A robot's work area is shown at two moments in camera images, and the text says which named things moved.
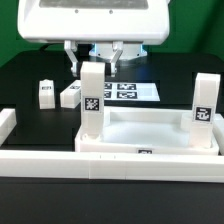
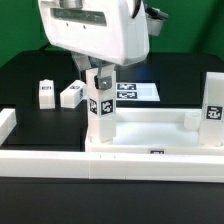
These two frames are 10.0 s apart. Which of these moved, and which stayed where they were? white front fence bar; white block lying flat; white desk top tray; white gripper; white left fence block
Moved: white desk top tray; white gripper
Stayed: white block lying flat; white front fence bar; white left fence block
